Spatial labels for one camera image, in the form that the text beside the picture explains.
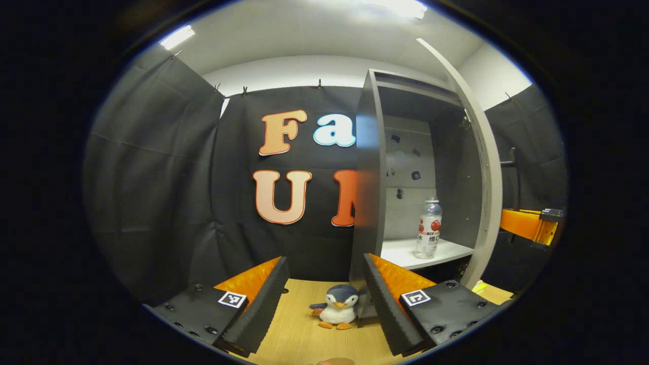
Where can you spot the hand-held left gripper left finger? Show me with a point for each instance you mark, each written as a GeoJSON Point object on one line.
{"type": "Point", "coordinates": [268, 304]}

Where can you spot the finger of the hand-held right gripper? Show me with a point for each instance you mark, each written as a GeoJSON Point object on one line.
{"type": "Point", "coordinates": [522, 224]}

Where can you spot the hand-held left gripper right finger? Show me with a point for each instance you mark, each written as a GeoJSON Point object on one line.
{"type": "Point", "coordinates": [383, 309]}

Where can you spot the brown coaster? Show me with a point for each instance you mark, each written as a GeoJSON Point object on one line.
{"type": "Point", "coordinates": [335, 362]}

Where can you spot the clear bottle with red label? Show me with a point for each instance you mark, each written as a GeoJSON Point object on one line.
{"type": "Point", "coordinates": [428, 228]}

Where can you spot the grey cabinet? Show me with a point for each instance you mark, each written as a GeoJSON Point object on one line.
{"type": "Point", "coordinates": [367, 177]}

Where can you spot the metal door hinge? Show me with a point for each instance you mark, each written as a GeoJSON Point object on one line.
{"type": "Point", "coordinates": [465, 121]}

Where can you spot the penguin plush toy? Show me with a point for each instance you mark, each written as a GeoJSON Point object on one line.
{"type": "Point", "coordinates": [337, 312]}

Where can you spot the black backdrop cloth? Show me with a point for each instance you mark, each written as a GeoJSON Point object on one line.
{"type": "Point", "coordinates": [152, 177]}

